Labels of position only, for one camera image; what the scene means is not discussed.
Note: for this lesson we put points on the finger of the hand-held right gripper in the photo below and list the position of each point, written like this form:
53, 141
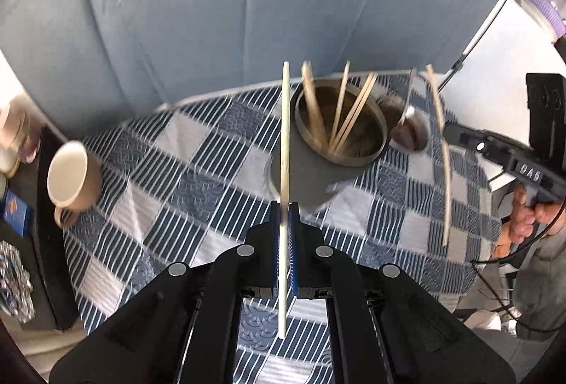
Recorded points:
462, 135

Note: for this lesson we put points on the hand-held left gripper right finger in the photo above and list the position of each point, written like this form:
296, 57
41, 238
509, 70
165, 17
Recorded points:
295, 233

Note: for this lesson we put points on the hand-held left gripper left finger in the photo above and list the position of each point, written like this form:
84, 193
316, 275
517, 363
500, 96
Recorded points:
275, 233

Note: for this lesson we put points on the black cylindrical utensil holder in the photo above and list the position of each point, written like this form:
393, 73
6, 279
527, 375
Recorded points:
309, 176

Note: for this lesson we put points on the person's right hand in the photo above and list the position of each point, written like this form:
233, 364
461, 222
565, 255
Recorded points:
524, 224

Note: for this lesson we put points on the metal spoon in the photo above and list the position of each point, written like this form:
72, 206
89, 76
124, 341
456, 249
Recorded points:
411, 132

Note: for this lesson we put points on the white stand pole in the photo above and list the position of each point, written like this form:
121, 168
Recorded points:
468, 52

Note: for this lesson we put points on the blue white checked tablecloth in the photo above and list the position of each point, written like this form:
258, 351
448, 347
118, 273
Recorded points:
177, 198

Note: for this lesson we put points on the white purple round device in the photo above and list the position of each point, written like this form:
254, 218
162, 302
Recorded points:
541, 5

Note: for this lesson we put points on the person's grey clothing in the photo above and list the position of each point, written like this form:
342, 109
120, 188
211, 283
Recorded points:
544, 278

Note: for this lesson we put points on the beige ceramic mug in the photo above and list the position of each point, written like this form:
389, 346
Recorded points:
86, 185

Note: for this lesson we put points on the small blue box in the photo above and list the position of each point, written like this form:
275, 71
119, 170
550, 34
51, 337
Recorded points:
15, 211

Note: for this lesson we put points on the crinkled silver foil packet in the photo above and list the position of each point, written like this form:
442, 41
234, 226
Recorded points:
13, 278

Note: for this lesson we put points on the pink glass jar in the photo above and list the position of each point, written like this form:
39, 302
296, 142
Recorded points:
17, 132

